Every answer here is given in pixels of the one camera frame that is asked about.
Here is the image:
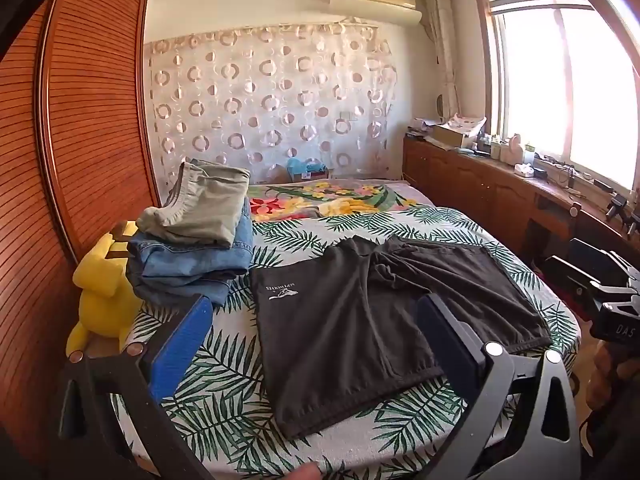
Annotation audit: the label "blue cloth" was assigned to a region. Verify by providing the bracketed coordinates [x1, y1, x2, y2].
[286, 157, 328, 181]

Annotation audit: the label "cardboard box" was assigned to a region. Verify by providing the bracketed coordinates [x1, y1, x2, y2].
[432, 122, 477, 149]

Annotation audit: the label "folded blue jeans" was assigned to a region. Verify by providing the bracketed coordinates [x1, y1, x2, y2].
[125, 202, 255, 307]

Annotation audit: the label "bed with leaf-print sheet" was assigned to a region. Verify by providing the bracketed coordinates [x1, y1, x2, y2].
[65, 180, 583, 480]

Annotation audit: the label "white air conditioner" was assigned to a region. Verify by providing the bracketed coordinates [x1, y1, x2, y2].
[329, 0, 422, 27]

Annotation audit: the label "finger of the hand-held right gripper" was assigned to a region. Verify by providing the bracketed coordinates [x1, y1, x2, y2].
[544, 256, 601, 302]
[590, 280, 640, 311]

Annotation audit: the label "light side curtain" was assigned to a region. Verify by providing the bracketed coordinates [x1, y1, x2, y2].
[424, 0, 462, 122]

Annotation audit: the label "folded khaki pants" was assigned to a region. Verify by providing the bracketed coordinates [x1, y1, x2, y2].
[137, 159, 251, 250]

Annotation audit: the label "window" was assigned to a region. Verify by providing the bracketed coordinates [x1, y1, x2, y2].
[477, 0, 640, 192]

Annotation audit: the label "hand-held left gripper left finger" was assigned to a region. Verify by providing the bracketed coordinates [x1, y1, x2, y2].
[57, 294, 216, 480]

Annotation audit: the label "floral blanket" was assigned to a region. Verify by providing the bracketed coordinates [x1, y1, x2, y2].
[247, 180, 418, 223]

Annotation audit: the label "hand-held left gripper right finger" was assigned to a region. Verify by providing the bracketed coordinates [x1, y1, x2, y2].
[415, 292, 583, 480]

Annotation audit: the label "wooden slatted wardrobe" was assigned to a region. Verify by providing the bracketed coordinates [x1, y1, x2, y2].
[0, 0, 162, 461]

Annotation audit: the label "person's left hand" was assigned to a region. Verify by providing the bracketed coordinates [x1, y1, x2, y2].
[279, 462, 322, 480]

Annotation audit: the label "circle-patterned curtain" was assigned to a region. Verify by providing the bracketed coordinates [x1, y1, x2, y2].
[144, 22, 398, 186]

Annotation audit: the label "yellow plush toy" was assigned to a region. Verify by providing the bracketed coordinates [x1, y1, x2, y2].
[66, 221, 143, 356]

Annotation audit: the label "person's right hand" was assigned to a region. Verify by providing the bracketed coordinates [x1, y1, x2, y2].
[587, 342, 640, 411]

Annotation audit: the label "dark grey shorts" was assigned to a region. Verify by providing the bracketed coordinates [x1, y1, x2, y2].
[249, 235, 553, 440]

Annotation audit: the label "wooden cabinet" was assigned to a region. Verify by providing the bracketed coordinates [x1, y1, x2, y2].
[402, 137, 640, 273]

